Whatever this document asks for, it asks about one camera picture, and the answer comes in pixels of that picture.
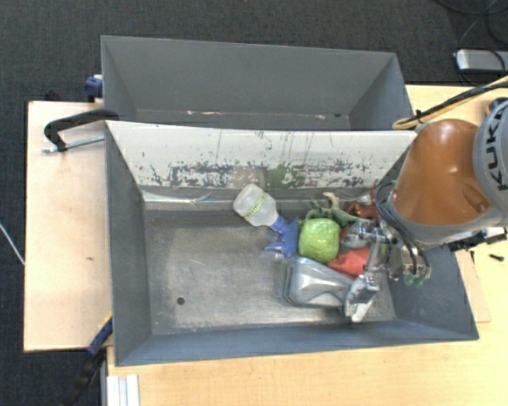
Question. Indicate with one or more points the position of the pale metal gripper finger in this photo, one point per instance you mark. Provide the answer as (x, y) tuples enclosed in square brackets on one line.
[(366, 232), (362, 296)]

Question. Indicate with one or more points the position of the red-brown toy animal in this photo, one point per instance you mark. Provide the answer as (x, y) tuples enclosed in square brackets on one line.
[(364, 210)]

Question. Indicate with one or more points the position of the red cloth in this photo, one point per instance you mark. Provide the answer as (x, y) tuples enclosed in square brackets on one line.
[(350, 262)]

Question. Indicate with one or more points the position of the green toy dinosaur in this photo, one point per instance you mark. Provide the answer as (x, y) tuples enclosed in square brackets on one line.
[(336, 213)]

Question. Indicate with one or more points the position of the green round sponge ball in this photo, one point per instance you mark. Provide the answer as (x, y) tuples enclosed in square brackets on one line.
[(318, 240)]

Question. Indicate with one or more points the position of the silver grey plastic packet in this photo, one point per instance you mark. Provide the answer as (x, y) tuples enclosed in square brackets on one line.
[(313, 283)]

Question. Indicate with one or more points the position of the clear spray bottle blue trigger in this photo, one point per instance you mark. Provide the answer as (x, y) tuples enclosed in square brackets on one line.
[(256, 210)]

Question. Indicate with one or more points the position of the grey metal bin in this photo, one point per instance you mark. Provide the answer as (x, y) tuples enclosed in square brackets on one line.
[(220, 277)]

